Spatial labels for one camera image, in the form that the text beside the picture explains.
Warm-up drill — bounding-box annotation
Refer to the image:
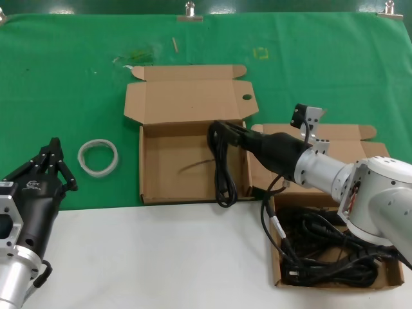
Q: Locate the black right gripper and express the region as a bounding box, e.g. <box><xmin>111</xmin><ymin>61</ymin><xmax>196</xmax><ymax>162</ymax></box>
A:
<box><xmin>214</xmin><ymin>120</ymin><xmax>312</xmax><ymax>185</ymax></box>

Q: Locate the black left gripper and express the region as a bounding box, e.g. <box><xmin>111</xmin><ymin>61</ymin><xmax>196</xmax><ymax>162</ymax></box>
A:
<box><xmin>2</xmin><ymin>137</ymin><xmax>79</xmax><ymax>259</ymax></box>

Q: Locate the empty open cardboard box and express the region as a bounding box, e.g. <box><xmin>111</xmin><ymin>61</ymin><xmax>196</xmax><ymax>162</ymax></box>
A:
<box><xmin>123</xmin><ymin>64</ymin><xmax>260</xmax><ymax>205</ymax></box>

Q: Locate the clear tape roll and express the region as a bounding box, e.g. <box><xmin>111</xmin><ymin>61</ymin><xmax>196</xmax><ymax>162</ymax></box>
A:
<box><xmin>78</xmin><ymin>138</ymin><xmax>120</xmax><ymax>179</ymax></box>

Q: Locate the green table cloth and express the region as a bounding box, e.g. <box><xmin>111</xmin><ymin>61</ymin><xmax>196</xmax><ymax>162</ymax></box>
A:
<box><xmin>0</xmin><ymin>12</ymin><xmax>412</xmax><ymax>214</ymax></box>

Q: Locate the clear tape residue patch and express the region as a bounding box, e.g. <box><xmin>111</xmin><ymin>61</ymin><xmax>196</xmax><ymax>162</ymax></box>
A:
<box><xmin>110</xmin><ymin>42</ymin><xmax>162</xmax><ymax>66</ymax></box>

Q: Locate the metal binder clip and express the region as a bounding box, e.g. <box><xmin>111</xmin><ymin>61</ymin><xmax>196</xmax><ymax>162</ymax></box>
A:
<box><xmin>377</xmin><ymin>1</ymin><xmax>404</xmax><ymax>20</ymax></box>
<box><xmin>176</xmin><ymin>1</ymin><xmax>204</xmax><ymax>23</ymax></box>

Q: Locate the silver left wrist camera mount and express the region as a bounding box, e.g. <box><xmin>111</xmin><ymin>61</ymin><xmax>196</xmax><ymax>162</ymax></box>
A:
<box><xmin>0</xmin><ymin>179</ymin><xmax>26</xmax><ymax>256</ymax></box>

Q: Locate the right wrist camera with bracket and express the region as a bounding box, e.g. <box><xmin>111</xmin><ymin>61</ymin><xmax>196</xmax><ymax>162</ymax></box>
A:
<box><xmin>290</xmin><ymin>103</ymin><xmax>331</xmax><ymax>156</ymax></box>

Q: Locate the cable with silver connector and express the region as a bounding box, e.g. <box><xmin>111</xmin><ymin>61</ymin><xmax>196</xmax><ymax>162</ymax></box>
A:
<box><xmin>261</xmin><ymin>174</ymin><xmax>290</xmax><ymax>257</ymax></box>

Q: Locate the cardboard box with cords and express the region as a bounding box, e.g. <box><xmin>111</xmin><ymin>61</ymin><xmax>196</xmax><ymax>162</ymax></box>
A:
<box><xmin>248</xmin><ymin>123</ymin><xmax>405</xmax><ymax>288</ymax></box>

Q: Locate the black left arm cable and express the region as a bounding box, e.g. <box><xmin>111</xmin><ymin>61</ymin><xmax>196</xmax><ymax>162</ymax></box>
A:
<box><xmin>31</xmin><ymin>258</ymin><xmax>53</xmax><ymax>288</ymax></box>

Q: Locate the black power cord pile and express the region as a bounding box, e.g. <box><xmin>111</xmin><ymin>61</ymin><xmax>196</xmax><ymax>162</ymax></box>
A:
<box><xmin>278</xmin><ymin>207</ymin><xmax>399</xmax><ymax>287</ymax></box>

